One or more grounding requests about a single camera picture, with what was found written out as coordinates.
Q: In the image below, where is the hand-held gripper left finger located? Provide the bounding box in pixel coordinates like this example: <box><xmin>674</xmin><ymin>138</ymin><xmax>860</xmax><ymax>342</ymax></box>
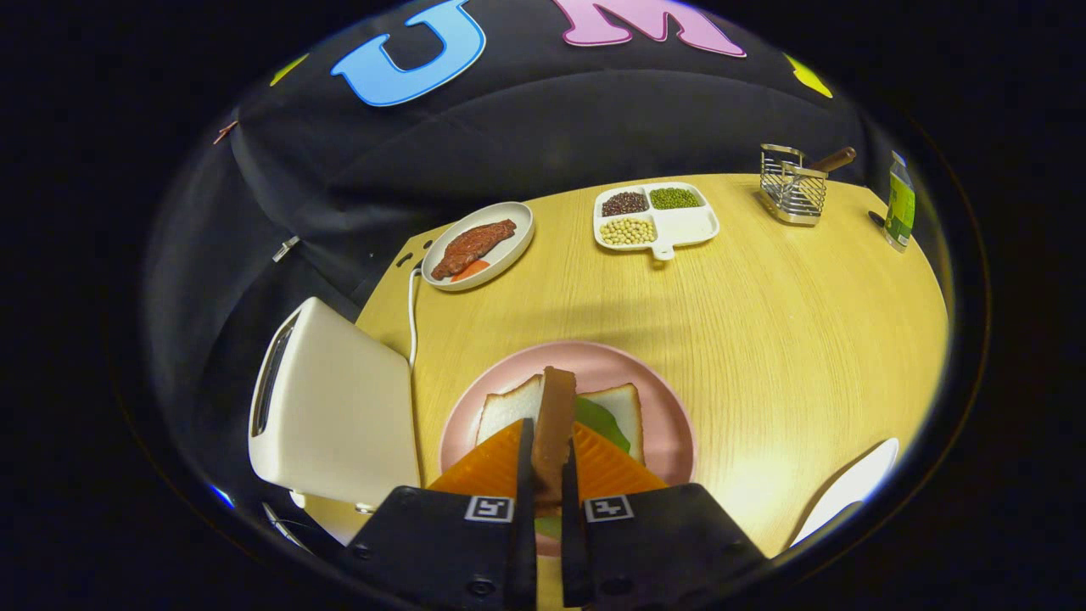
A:
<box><xmin>344</xmin><ymin>418</ymin><xmax>539</xmax><ymax>611</ymax></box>

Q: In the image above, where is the white divided tray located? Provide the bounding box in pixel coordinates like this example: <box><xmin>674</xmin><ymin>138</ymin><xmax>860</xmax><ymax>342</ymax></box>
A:
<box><xmin>592</xmin><ymin>182</ymin><xmax>721</xmax><ymax>261</ymax></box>

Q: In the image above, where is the yellow soybeans pile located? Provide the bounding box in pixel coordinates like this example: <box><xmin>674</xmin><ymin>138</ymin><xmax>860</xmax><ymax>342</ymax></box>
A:
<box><xmin>599</xmin><ymin>217</ymin><xmax>657</xmax><ymax>247</ymax></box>

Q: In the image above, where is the pink plate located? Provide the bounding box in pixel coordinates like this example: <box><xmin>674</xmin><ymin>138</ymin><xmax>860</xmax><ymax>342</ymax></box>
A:
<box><xmin>439</xmin><ymin>340</ymin><xmax>698</xmax><ymax>561</ymax></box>

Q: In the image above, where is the wooden-handled utensil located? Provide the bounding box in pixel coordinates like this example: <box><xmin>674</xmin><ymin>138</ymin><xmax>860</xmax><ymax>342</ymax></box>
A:
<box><xmin>806</xmin><ymin>146</ymin><xmax>858</xmax><ymax>175</ymax></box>

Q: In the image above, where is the empty white plate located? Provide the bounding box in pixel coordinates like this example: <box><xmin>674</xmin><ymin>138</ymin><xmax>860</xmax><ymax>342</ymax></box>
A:
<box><xmin>789</xmin><ymin>437</ymin><xmax>900</xmax><ymax>549</ymax></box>

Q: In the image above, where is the green lettuce leaf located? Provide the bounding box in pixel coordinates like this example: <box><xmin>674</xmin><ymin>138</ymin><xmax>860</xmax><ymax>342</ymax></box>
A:
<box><xmin>536</xmin><ymin>395</ymin><xmax>632</xmax><ymax>541</ymax></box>

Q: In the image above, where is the white bread slice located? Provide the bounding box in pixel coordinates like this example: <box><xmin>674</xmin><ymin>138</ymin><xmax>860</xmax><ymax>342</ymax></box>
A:
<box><xmin>476</xmin><ymin>373</ymin><xmax>646</xmax><ymax>468</ymax></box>

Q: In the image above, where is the green bottle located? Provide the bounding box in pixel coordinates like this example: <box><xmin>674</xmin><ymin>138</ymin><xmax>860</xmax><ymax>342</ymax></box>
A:
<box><xmin>882</xmin><ymin>151</ymin><xmax>917</xmax><ymax>254</ymax></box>

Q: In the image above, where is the white round plate with steak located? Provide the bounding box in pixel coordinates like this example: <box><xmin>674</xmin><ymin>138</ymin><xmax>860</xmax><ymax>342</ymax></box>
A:
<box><xmin>421</xmin><ymin>201</ymin><xmax>536</xmax><ymax>293</ymax></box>

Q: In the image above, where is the brown steak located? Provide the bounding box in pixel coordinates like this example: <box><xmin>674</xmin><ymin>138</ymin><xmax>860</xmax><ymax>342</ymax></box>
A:
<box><xmin>430</xmin><ymin>219</ymin><xmax>518</xmax><ymax>281</ymax></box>

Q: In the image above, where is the white toaster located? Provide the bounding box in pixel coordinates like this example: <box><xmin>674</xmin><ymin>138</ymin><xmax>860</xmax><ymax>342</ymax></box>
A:
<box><xmin>248</xmin><ymin>296</ymin><xmax>423</xmax><ymax>514</ymax></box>

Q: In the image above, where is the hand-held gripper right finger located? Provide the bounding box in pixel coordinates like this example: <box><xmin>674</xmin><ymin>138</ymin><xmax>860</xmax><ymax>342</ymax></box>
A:
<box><xmin>560</xmin><ymin>422</ymin><xmax>769</xmax><ymax>610</ymax></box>

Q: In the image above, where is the metal wire rack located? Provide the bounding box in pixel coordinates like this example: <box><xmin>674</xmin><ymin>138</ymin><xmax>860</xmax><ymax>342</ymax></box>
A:
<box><xmin>759</xmin><ymin>143</ymin><xmax>829</xmax><ymax>227</ymax></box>

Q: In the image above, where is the white toaster cable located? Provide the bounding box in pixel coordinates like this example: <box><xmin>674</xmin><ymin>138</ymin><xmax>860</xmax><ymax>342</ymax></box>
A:
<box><xmin>407</xmin><ymin>265</ymin><xmax>425</xmax><ymax>370</ymax></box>

